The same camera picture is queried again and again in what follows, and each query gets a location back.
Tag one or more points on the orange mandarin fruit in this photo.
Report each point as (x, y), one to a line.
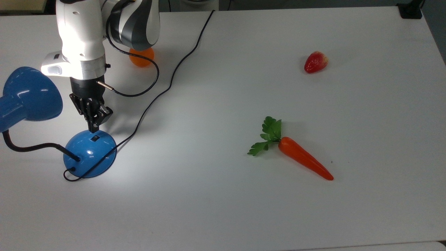
(140, 61)

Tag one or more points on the wooden furniture piece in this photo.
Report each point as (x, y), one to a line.
(21, 5)

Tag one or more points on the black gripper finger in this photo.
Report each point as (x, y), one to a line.
(103, 114)
(83, 106)

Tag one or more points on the blue desk lamp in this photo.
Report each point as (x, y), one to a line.
(31, 94)

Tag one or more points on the black table clamp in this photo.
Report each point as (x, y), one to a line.
(410, 12)

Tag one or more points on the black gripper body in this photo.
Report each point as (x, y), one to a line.
(87, 89)

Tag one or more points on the orange toy carrot with leaves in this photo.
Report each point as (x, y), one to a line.
(303, 158)

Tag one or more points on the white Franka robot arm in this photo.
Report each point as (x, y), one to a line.
(80, 35)

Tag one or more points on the red toy strawberry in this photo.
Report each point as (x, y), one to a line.
(315, 62)

